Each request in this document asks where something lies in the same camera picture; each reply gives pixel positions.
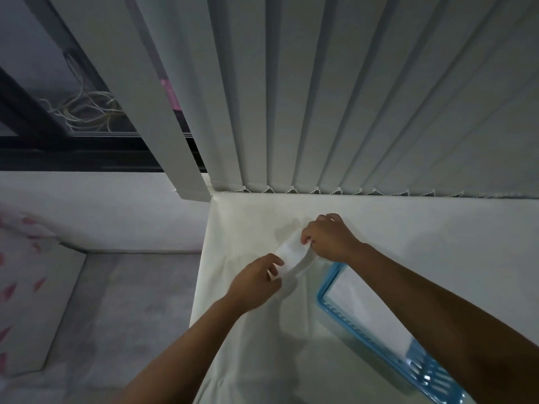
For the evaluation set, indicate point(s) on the person's right forearm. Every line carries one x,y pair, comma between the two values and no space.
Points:
442,323

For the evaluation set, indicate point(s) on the black window frame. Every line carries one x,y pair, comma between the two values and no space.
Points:
63,142

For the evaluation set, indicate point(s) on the person's left thumb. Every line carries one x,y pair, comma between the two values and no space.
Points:
276,259

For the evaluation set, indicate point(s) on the white fabric with pink print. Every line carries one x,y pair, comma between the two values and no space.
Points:
25,290

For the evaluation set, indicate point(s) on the person's right hand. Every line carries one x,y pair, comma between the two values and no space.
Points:
330,239

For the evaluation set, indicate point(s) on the person's left forearm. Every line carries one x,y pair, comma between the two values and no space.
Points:
185,353

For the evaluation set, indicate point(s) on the person's right fingers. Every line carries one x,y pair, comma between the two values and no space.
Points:
316,233

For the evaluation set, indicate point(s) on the white tablecloth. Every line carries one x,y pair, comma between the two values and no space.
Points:
358,298

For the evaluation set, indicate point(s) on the blue plastic basket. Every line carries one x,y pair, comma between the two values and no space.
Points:
379,328

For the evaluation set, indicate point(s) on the white vertical blinds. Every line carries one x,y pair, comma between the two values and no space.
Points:
320,92

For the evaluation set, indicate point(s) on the white paper strip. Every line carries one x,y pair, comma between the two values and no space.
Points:
292,255

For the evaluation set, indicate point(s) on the person's left hand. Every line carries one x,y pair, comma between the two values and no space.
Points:
252,286

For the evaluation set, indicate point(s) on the pink object behind blinds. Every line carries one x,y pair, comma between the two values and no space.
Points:
170,94

